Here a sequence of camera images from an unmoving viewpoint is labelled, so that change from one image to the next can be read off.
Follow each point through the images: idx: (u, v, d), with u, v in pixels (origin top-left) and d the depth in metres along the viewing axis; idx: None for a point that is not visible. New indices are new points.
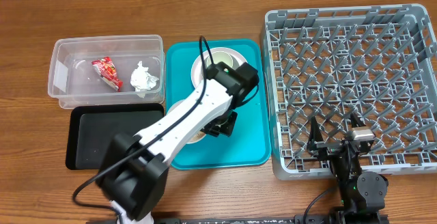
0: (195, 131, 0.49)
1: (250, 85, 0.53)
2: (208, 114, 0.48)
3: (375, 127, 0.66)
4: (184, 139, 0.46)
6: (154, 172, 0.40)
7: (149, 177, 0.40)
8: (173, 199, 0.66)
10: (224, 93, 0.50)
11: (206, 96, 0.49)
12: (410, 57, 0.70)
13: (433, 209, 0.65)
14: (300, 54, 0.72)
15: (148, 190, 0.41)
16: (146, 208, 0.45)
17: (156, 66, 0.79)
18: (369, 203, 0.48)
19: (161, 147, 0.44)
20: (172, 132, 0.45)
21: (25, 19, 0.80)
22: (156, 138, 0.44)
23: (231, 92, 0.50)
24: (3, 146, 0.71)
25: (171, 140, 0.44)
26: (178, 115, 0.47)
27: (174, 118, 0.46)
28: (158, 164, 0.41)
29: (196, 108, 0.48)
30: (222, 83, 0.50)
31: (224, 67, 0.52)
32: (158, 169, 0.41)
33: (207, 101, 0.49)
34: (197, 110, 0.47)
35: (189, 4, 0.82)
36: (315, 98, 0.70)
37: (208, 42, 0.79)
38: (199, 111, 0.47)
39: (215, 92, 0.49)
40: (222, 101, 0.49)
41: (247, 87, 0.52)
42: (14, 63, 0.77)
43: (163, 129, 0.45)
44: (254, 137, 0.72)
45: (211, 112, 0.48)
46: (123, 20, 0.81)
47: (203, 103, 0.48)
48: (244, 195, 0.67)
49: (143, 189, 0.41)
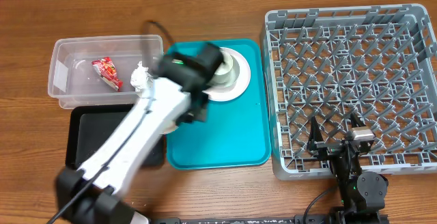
0: (150, 146, 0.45)
1: (210, 73, 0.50)
2: (162, 121, 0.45)
3: (375, 127, 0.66)
4: (136, 160, 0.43)
6: (104, 207, 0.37)
7: (102, 212, 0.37)
8: (173, 199, 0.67)
10: (178, 91, 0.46)
11: (155, 103, 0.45)
12: (410, 57, 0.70)
13: (433, 209, 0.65)
14: (300, 54, 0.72)
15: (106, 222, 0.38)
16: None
17: None
18: (369, 203, 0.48)
19: (109, 175, 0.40)
20: (120, 156, 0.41)
21: (25, 19, 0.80)
22: (102, 169, 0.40)
23: (188, 87, 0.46)
24: (3, 146, 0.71)
25: (120, 165, 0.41)
26: (125, 133, 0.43)
27: (120, 140, 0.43)
28: (107, 197, 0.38)
29: (144, 119, 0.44)
30: (177, 79, 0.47)
31: (177, 59, 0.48)
32: (108, 203, 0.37)
33: (156, 108, 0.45)
34: (146, 123, 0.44)
35: (189, 5, 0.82)
36: (315, 98, 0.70)
37: (208, 42, 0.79)
38: (149, 123, 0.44)
39: (164, 96, 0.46)
40: (175, 102, 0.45)
41: (206, 76, 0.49)
42: (14, 63, 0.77)
43: (109, 157, 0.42)
44: (254, 137, 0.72)
45: (163, 120, 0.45)
46: (123, 20, 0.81)
47: (151, 115, 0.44)
48: (244, 195, 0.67)
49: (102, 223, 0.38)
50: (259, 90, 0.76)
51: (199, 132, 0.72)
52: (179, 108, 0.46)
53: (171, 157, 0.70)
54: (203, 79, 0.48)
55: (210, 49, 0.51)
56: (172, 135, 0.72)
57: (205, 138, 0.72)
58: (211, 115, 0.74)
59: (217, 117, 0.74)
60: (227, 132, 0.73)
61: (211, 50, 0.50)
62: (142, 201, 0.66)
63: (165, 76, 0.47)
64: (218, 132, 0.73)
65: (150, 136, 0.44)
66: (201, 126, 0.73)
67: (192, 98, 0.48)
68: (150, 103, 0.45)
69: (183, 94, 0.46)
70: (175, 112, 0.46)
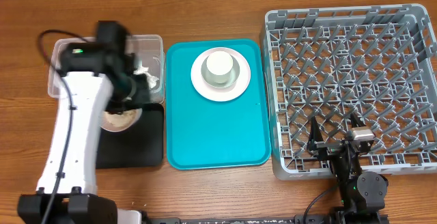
0: (95, 134, 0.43)
1: (119, 51, 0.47)
2: (93, 107, 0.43)
3: (375, 127, 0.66)
4: (87, 154, 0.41)
6: (77, 209, 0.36)
7: (79, 216, 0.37)
8: (173, 199, 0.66)
10: (91, 77, 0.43)
11: (78, 96, 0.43)
12: (410, 57, 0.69)
13: (433, 210, 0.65)
14: (300, 54, 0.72)
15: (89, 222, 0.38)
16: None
17: (157, 66, 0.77)
18: (369, 203, 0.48)
19: (70, 177, 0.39)
20: (68, 159, 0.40)
21: (25, 19, 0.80)
22: (57, 179, 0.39)
23: (98, 70, 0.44)
24: (3, 146, 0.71)
25: (75, 165, 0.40)
26: (61, 137, 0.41)
27: (61, 146, 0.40)
28: (76, 199, 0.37)
29: (74, 115, 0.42)
30: (84, 67, 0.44)
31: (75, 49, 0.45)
32: (79, 204, 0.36)
33: (82, 100, 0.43)
34: (77, 119, 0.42)
35: (189, 5, 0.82)
36: (315, 98, 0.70)
37: (208, 42, 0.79)
38: (81, 117, 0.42)
39: (82, 87, 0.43)
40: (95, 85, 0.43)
41: (115, 54, 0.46)
42: (15, 63, 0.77)
43: (59, 164, 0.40)
44: (253, 137, 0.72)
45: (93, 106, 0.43)
46: (123, 20, 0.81)
47: (78, 107, 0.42)
48: (244, 195, 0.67)
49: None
50: (259, 90, 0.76)
51: (199, 132, 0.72)
52: (103, 91, 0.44)
53: (171, 157, 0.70)
54: (110, 57, 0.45)
55: (108, 27, 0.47)
56: (172, 135, 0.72)
57: (205, 139, 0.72)
58: (210, 115, 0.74)
59: (216, 117, 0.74)
60: (226, 132, 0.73)
61: (107, 28, 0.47)
62: (142, 201, 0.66)
63: (70, 70, 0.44)
64: (210, 130, 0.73)
65: (89, 127, 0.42)
66: (201, 126, 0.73)
67: (110, 76, 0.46)
68: (72, 99, 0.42)
69: (100, 77, 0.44)
70: (102, 95, 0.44)
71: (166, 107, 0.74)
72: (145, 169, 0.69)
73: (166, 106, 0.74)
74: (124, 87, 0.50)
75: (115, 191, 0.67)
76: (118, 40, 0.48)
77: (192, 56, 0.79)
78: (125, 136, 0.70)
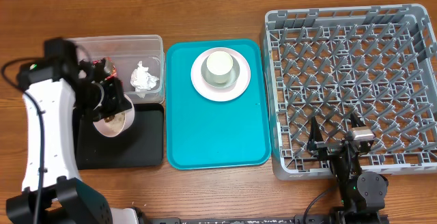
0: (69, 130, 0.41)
1: (70, 56, 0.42)
2: (61, 109, 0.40)
3: (375, 127, 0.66)
4: (65, 147, 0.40)
6: (67, 194, 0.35)
7: (70, 202, 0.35)
8: (173, 199, 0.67)
10: (52, 83, 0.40)
11: (44, 102, 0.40)
12: (410, 57, 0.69)
13: (433, 210, 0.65)
14: (300, 53, 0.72)
15: (82, 209, 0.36)
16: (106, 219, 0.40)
17: (157, 66, 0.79)
18: (369, 203, 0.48)
19: (53, 172, 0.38)
20: (47, 154, 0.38)
21: (25, 19, 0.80)
22: (40, 175, 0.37)
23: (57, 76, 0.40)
24: (3, 146, 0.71)
25: (55, 160, 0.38)
26: (35, 142, 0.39)
27: (36, 147, 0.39)
28: (65, 185, 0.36)
29: (43, 118, 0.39)
30: (42, 78, 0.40)
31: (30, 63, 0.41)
32: (68, 189, 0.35)
33: (48, 104, 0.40)
34: (47, 122, 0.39)
35: (189, 5, 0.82)
36: (315, 98, 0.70)
37: (208, 42, 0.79)
38: (50, 119, 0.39)
39: (44, 91, 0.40)
40: (59, 89, 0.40)
41: (68, 60, 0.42)
42: (15, 63, 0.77)
43: (39, 162, 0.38)
44: (253, 137, 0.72)
45: (61, 103, 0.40)
46: (123, 20, 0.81)
47: (45, 110, 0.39)
48: (244, 195, 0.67)
49: (79, 213, 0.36)
50: (259, 90, 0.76)
51: (199, 132, 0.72)
52: (67, 93, 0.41)
53: (171, 157, 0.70)
54: (65, 65, 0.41)
55: (57, 42, 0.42)
56: (172, 135, 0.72)
57: (205, 138, 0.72)
58: (210, 115, 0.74)
59: (216, 117, 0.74)
60: (226, 132, 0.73)
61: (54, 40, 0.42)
62: (142, 201, 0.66)
63: (30, 83, 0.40)
64: (209, 130, 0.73)
65: (60, 126, 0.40)
66: (200, 126, 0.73)
67: (71, 82, 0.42)
68: (39, 104, 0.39)
69: (60, 82, 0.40)
70: (66, 97, 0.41)
71: (166, 107, 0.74)
72: (145, 169, 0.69)
73: (166, 106, 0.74)
74: (88, 93, 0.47)
75: (115, 191, 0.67)
76: (69, 50, 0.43)
77: (192, 56, 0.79)
78: (125, 135, 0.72)
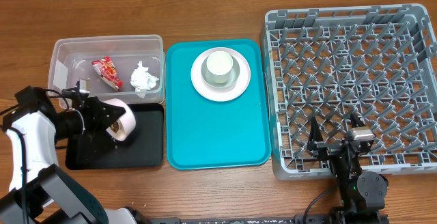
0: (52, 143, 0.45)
1: (44, 95, 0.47)
2: (40, 130, 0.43)
3: (375, 127, 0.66)
4: (46, 153, 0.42)
6: (50, 181, 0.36)
7: (54, 188, 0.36)
8: (173, 200, 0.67)
10: (31, 117, 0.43)
11: (26, 128, 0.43)
12: (410, 57, 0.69)
13: (433, 209, 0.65)
14: (300, 53, 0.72)
15: (67, 191, 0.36)
16: (98, 209, 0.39)
17: (157, 66, 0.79)
18: (369, 203, 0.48)
19: (37, 170, 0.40)
20: (29, 158, 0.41)
21: (25, 19, 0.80)
22: (23, 174, 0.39)
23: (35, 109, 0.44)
24: (3, 146, 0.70)
25: (37, 162, 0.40)
26: (16, 156, 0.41)
27: (18, 159, 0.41)
28: (45, 173, 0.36)
29: (24, 138, 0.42)
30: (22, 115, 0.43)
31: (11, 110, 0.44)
32: (50, 175, 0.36)
33: (29, 129, 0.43)
34: (28, 142, 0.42)
35: (189, 5, 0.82)
36: (315, 98, 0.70)
37: (209, 42, 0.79)
38: (30, 138, 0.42)
39: (24, 122, 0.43)
40: (37, 117, 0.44)
41: (42, 97, 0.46)
42: (14, 63, 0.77)
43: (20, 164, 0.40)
44: (253, 137, 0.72)
45: (39, 126, 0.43)
46: (123, 20, 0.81)
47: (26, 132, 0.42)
48: (244, 195, 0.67)
49: (65, 197, 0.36)
50: (259, 90, 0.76)
51: (199, 132, 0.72)
52: (46, 121, 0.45)
53: (171, 157, 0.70)
54: (43, 105, 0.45)
55: (26, 90, 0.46)
56: (172, 135, 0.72)
57: (205, 138, 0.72)
58: (209, 115, 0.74)
59: (216, 117, 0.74)
60: (226, 132, 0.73)
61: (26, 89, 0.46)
62: (142, 201, 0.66)
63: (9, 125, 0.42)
64: (210, 131, 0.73)
65: (40, 139, 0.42)
66: (200, 126, 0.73)
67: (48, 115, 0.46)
68: (20, 132, 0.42)
69: (37, 113, 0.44)
70: (46, 123, 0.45)
71: (166, 107, 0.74)
72: (145, 169, 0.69)
73: (166, 106, 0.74)
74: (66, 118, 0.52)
75: (115, 191, 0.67)
76: (40, 93, 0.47)
77: (192, 56, 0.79)
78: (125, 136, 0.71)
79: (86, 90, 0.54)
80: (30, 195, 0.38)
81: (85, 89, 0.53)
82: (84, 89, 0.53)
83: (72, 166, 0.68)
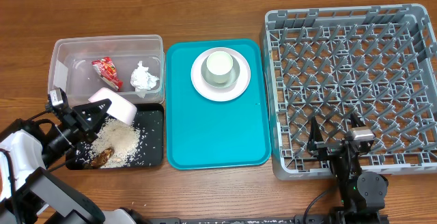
0: (37, 156, 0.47)
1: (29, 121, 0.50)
2: (25, 146, 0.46)
3: (375, 127, 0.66)
4: (33, 161, 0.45)
6: (37, 183, 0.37)
7: (43, 189, 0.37)
8: (173, 200, 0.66)
10: (14, 134, 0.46)
11: (11, 146, 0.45)
12: (410, 57, 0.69)
13: (433, 209, 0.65)
14: (300, 53, 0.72)
15: (57, 189, 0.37)
16: (94, 208, 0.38)
17: (157, 66, 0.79)
18: (369, 203, 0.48)
19: (24, 177, 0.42)
20: (16, 169, 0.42)
21: (25, 19, 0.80)
22: (11, 183, 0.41)
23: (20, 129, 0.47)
24: None
25: (25, 171, 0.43)
26: (4, 171, 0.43)
27: (6, 172, 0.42)
28: (33, 177, 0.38)
29: (11, 155, 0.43)
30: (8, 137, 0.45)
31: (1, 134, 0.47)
32: (37, 178, 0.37)
33: (13, 146, 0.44)
34: (14, 156, 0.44)
35: (189, 5, 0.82)
36: (315, 98, 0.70)
37: (208, 42, 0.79)
38: (16, 154, 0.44)
39: (8, 138, 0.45)
40: (20, 134, 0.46)
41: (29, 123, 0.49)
42: (14, 63, 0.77)
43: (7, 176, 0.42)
44: (252, 136, 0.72)
45: (22, 140, 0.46)
46: (123, 20, 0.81)
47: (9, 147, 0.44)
48: (244, 195, 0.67)
49: (55, 197, 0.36)
50: (259, 90, 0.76)
51: (199, 133, 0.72)
52: (31, 138, 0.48)
53: (171, 157, 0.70)
54: (27, 125, 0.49)
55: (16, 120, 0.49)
56: (172, 135, 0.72)
57: (205, 138, 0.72)
58: (209, 115, 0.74)
59: (216, 118, 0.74)
60: (225, 132, 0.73)
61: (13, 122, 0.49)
62: (142, 201, 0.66)
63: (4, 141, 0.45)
64: (209, 131, 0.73)
65: (25, 153, 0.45)
66: (200, 127, 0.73)
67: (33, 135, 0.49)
68: (6, 150, 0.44)
69: (22, 131, 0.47)
70: (30, 139, 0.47)
71: (166, 107, 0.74)
72: (145, 169, 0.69)
73: (166, 106, 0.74)
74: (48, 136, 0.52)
75: (115, 191, 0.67)
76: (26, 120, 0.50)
77: (192, 56, 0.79)
78: (127, 128, 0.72)
79: (59, 101, 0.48)
80: (21, 202, 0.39)
81: (57, 100, 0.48)
82: (57, 100, 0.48)
83: (72, 166, 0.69)
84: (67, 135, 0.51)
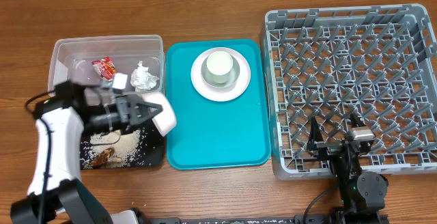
0: (77, 145, 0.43)
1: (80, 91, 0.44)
2: (69, 131, 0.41)
3: (375, 127, 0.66)
4: (71, 156, 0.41)
6: (70, 197, 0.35)
7: (72, 205, 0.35)
8: (173, 199, 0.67)
10: (61, 110, 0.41)
11: (54, 126, 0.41)
12: (410, 57, 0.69)
13: (433, 209, 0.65)
14: (300, 53, 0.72)
15: (84, 209, 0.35)
16: None
17: (157, 66, 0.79)
18: (369, 203, 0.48)
19: (58, 178, 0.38)
20: (52, 162, 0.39)
21: (25, 19, 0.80)
22: (44, 181, 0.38)
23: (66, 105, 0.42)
24: (3, 146, 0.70)
25: (61, 169, 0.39)
26: (42, 156, 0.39)
27: (42, 160, 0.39)
28: (67, 186, 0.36)
29: (52, 140, 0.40)
30: (53, 112, 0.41)
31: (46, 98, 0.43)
32: (71, 190, 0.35)
33: (58, 129, 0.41)
34: (54, 141, 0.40)
35: (189, 5, 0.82)
36: (315, 98, 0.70)
37: (208, 42, 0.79)
38: (58, 140, 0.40)
39: (56, 115, 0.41)
40: (67, 115, 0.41)
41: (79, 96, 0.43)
42: (14, 63, 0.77)
43: (43, 166, 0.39)
44: (253, 136, 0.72)
45: (67, 124, 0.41)
46: (123, 20, 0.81)
47: (54, 129, 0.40)
48: (244, 195, 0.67)
49: (82, 216, 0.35)
50: (259, 90, 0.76)
51: (199, 132, 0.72)
52: (76, 119, 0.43)
53: (171, 157, 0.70)
54: (76, 99, 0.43)
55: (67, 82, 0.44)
56: (172, 135, 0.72)
57: (206, 138, 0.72)
58: (210, 115, 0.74)
59: (216, 117, 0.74)
60: (226, 132, 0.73)
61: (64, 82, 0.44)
62: (142, 201, 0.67)
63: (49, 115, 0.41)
64: (210, 131, 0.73)
65: (67, 141, 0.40)
66: (201, 126, 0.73)
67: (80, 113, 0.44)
68: (49, 132, 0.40)
69: (68, 109, 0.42)
70: (76, 121, 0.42)
71: None
72: (145, 169, 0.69)
73: None
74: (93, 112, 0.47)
75: (115, 191, 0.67)
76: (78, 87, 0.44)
77: (192, 56, 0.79)
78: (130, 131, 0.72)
79: None
80: (48, 204, 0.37)
81: None
82: None
83: None
84: (112, 119, 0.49)
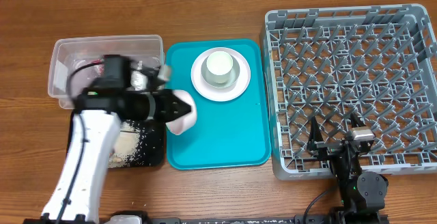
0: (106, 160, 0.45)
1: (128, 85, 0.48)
2: (104, 145, 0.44)
3: (375, 127, 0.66)
4: (97, 175, 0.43)
6: None
7: None
8: (173, 199, 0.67)
10: (104, 115, 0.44)
11: (91, 136, 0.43)
12: (410, 57, 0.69)
13: (433, 209, 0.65)
14: (300, 53, 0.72)
15: None
16: None
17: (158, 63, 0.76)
18: (369, 203, 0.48)
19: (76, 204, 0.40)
20: (77, 182, 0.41)
21: (25, 19, 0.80)
22: (63, 205, 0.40)
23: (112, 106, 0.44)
24: (3, 146, 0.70)
25: (79, 194, 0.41)
26: (72, 166, 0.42)
27: (71, 171, 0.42)
28: None
29: (85, 151, 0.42)
30: (97, 108, 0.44)
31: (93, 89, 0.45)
32: None
33: (92, 140, 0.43)
34: (86, 151, 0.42)
35: (188, 5, 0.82)
36: (315, 98, 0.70)
37: (208, 42, 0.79)
38: (89, 153, 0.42)
39: (96, 122, 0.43)
40: (106, 126, 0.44)
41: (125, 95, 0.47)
42: (14, 63, 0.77)
43: (67, 182, 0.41)
44: (253, 136, 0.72)
45: (104, 138, 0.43)
46: (123, 20, 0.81)
47: (89, 139, 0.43)
48: (244, 195, 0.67)
49: None
50: (259, 90, 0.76)
51: (200, 132, 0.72)
52: (116, 128, 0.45)
53: (171, 157, 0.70)
54: (121, 100, 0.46)
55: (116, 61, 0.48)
56: (172, 135, 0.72)
57: (207, 138, 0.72)
58: (210, 115, 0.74)
59: (216, 118, 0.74)
60: (226, 132, 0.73)
61: (113, 64, 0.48)
62: (142, 201, 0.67)
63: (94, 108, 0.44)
64: (210, 131, 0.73)
65: (97, 154, 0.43)
66: (201, 126, 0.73)
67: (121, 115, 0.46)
68: (85, 141, 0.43)
69: (111, 114, 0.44)
70: (113, 134, 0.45)
71: None
72: (145, 169, 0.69)
73: None
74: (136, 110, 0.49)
75: (115, 191, 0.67)
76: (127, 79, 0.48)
77: (192, 56, 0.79)
78: None
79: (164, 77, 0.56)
80: None
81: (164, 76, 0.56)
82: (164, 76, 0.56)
83: None
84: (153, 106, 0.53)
